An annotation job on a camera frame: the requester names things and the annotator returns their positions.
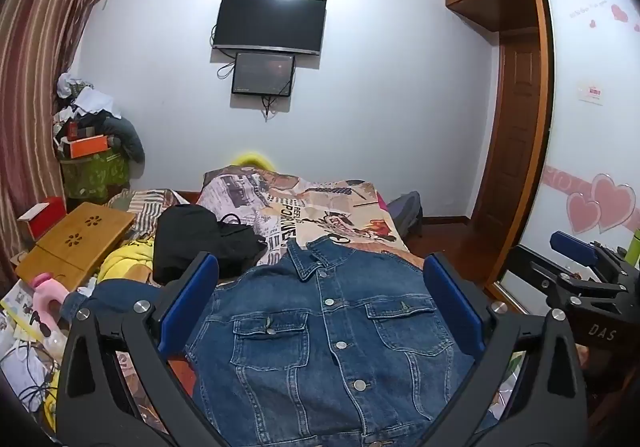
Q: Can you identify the white crumpled cloth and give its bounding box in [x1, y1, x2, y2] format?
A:
[56, 73, 122, 118]

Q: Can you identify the orange box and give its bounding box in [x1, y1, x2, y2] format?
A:
[69, 135, 109, 159]

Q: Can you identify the red box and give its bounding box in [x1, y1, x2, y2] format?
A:
[17, 196, 68, 244]

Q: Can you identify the grey jacket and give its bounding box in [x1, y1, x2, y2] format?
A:
[95, 116, 146, 163]

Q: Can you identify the small pink heart sticker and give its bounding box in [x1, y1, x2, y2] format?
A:
[567, 191, 603, 235]

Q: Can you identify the newspaper print blanket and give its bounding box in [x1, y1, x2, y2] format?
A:
[165, 166, 526, 428]

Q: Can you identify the black wall television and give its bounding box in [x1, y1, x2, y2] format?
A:
[212, 0, 328, 56]

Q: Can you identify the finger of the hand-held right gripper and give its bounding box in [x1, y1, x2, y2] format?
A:
[549, 230, 634, 281]
[529, 260, 627, 311]

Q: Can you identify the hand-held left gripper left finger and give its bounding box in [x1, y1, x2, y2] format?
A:
[55, 251, 231, 447]

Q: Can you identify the blue denim jacket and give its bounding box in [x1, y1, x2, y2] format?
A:
[60, 234, 482, 447]

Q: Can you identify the black bag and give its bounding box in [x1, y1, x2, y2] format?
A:
[152, 204, 269, 286]

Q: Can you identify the yellow cloth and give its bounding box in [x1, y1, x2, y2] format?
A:
[42, 236, 157, 433]

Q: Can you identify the striped brown curtain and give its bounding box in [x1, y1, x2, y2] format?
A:
[0, 0, 120, 280]

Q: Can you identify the wooden lap desk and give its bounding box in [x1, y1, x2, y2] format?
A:
[15, 202, 137, 293]

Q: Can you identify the pile of papers and cables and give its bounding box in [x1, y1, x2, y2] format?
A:
[0, 277, 68, 413]

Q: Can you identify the green patterned cloth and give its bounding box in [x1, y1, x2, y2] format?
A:
[59, 147, 131, 200]

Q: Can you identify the large pink heart sticker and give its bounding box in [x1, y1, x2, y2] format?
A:
[591, 173, 637, 234]

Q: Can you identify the striped cloth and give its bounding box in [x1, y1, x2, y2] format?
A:
[106, 188, 187, 248]

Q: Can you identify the small black monitor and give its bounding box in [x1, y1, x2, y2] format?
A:
[231, 51, 296, 97]

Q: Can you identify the grey backpack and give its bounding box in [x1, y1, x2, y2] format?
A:
[386, 191, 424, 239]

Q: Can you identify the yellow round cushion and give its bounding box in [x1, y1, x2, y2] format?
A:
[234, 152, 277, 174]

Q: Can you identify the wooden wardrobe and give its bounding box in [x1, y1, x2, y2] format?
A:
[443, 0, 640, 313]

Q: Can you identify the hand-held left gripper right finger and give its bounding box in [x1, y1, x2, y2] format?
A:
[415, 251, 589, 447]

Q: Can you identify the green bottle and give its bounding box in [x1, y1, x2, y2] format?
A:
[624, 227, 640, 271]

